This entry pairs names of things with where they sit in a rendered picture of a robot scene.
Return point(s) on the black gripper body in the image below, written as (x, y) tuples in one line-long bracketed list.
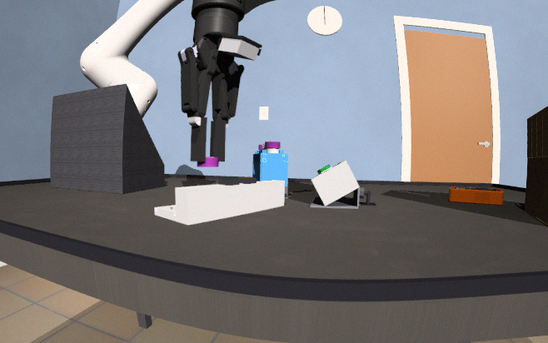
[(210, 24)]

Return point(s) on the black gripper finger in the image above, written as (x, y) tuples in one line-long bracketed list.
[(195, 87), (225, 88)]

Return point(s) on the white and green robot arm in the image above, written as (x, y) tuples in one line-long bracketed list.
[(105, 62)]

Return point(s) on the dark grey table edge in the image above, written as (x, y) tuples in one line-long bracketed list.
[(297, 288)]

